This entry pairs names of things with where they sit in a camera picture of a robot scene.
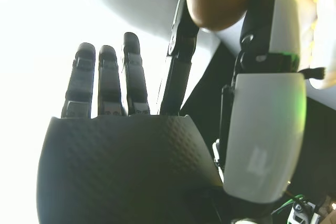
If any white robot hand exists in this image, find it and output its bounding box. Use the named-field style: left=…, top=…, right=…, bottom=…
left=36, top=0, right=307, bottom=224

